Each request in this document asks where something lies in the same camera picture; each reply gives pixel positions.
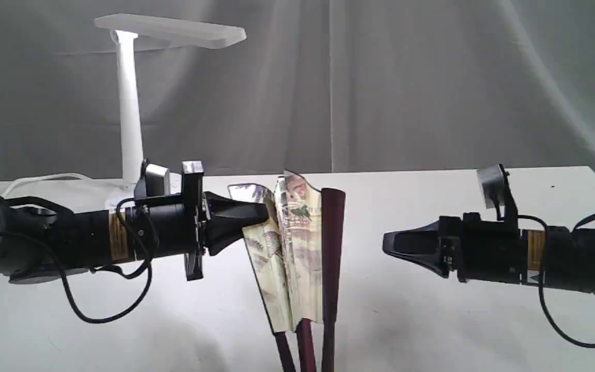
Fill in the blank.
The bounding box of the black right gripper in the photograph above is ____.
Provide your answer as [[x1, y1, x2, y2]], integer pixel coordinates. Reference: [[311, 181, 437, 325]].
[[382, 213, 526, 285]]

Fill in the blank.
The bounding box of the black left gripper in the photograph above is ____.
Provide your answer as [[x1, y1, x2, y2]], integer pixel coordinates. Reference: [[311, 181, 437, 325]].
[[128, 161, 269, 281]]

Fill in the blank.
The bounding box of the painted folding paper fan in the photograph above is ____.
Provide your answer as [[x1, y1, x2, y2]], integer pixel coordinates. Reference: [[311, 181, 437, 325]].
[[228, 170, 346, 371]]

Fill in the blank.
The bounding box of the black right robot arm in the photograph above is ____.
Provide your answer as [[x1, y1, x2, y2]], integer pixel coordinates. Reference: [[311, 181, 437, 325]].
[[382, 213, 595, 295]]

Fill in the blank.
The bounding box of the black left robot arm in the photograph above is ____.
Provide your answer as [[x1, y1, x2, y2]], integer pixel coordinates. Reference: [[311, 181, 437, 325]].
[[0, 160, 269, 284]]

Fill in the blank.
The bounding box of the white desk lamp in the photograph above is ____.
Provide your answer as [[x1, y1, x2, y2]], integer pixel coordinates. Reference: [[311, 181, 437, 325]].
[[94, 14, 247, 207]]

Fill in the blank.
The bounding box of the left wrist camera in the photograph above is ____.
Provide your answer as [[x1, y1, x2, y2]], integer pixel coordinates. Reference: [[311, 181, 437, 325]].
[[134, 158, 171, 198]]

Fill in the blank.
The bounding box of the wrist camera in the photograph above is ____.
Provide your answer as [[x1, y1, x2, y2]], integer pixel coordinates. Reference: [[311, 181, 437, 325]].
[[134, 158, 171, 198], [476, 163, 519, 227]]

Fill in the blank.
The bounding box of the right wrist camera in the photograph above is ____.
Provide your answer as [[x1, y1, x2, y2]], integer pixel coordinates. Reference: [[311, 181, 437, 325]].
[[476, 163, 519, 227]]

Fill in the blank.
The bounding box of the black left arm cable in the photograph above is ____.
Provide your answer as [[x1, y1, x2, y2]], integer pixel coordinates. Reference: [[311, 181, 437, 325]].
[[0, 196, 160, 324]]

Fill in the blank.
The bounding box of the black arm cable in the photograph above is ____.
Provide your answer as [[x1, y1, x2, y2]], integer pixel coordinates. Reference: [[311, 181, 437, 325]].
[[517, 208, 595, 348], [0, 196, 160, 324]]

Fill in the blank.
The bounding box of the thin white cable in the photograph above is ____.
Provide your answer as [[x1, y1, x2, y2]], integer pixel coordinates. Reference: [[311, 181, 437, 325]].
[[1, 173, 122, 199]]

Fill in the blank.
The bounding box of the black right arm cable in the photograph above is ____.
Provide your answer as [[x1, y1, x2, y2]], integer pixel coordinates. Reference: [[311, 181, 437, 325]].
[[517, 208, 595, 348]]

